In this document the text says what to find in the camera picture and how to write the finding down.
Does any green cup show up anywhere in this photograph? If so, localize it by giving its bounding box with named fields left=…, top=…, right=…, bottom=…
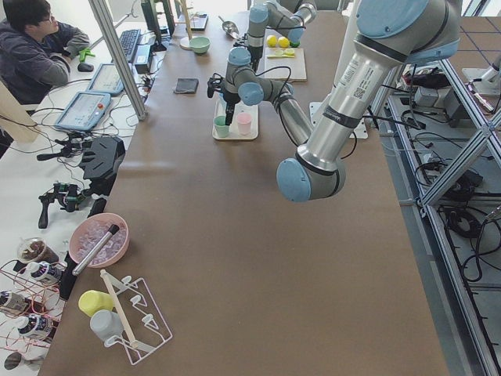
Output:
left=214, top=115, right=229, bottom=139

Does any cream rabbit tray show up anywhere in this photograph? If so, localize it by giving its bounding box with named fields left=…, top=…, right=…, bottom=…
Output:
left=212, top=102, right=259, bottom=141

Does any blue cup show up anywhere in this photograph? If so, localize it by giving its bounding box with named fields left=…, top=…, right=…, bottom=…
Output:
left=219, top=98, right=226, bottom=113

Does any pink cup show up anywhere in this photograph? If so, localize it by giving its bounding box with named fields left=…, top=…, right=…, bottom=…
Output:
left=236, top=112, right=252, bottom=136

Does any teach pendant upper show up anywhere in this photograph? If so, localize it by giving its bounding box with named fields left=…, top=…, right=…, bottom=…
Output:
left=87, top=63, right=124, bottom=96

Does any white wire cup rack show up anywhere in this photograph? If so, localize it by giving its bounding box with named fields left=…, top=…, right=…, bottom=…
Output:
left=100, top=269, right=174, bottom=366

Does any green bowl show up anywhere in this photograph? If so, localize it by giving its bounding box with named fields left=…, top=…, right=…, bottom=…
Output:
left=189, top=36, right=211, bottom=54

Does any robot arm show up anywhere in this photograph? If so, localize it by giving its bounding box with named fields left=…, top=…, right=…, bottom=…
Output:
left=247, top=1, right=317, bottom=72
left=208, top=1, right=462, bottom=202

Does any wooden cutting board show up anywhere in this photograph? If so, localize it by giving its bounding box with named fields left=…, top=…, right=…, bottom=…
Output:
left=258, top=47, right=307, bottom=82

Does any teach pendant lower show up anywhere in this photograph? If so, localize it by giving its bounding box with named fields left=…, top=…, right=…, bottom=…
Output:
left=54, top=92, right=111, bottom=132

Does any whole lemon upper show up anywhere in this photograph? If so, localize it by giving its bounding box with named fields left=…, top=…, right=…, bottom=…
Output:
left=266, top=35, right=278, bottom=48

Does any grey folded cloth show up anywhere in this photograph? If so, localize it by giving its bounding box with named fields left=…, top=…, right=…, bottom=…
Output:
left=174, top=78, right=199, bottom=94

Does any grey cup on rack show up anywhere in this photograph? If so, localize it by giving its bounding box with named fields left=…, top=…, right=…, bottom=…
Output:
left=90, top=309, right=124, bottom=342

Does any black monitor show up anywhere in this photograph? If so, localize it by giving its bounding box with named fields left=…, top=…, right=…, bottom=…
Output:
left=140, top=0, right=175, bottom=52

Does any whole lemon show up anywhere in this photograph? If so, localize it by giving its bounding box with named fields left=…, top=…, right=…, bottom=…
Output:
left=266, top=35, right=278, bottom=48
left=277, top=36, right=290, bottom=49

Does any seated person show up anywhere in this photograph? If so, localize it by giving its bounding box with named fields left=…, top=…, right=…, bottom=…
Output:
left=1, top=0, right=89, bottom=105

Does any teach pendant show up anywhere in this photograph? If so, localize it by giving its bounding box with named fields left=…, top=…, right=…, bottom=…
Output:
left=87, top=63, right=124, bottom=96
left=54, top=92, right=111, bottom=132

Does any aluminium frame post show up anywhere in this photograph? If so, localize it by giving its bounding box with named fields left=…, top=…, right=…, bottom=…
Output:
left=89, top=0, right=147, bottom=121

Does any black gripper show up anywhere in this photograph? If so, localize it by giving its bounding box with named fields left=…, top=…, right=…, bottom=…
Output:
left=249, top=45, right=261, bottom=73
left=222, top=89, right=239, bottom=126

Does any black keyboard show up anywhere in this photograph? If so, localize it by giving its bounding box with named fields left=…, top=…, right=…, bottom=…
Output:
left=119, top=29, right=141, bottom=63

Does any yellow cup on rack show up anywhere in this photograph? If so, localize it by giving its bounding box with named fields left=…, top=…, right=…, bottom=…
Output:
left=78, top=290, right=114, bottom=317

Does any yellow plastic knife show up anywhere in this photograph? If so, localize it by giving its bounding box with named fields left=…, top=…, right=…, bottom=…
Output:
left=266, top=54, right=296, bottom=59

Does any wooden cup stand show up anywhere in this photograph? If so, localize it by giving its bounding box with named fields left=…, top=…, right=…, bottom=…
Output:
left=175, top=0, right=193, bottom=50

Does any pink ribbed bowl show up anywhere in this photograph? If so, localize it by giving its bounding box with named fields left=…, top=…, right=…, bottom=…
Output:
left=69, top=213, right=130, bottom=269

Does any whole lemon lower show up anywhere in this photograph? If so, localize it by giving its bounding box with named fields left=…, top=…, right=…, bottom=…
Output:
left=277, top=36, right=290, bottom=49

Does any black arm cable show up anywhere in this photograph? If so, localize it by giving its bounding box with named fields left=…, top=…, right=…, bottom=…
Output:
left=258, top=65, right=359, bottom=160

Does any metal scoop in bowl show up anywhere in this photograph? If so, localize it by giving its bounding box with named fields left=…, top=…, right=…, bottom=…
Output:
left=72, top=224, right=120, bottom=276

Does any steel ice scoop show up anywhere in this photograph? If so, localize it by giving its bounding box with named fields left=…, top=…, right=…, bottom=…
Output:
left=218, top=16, right=240, bottom=40

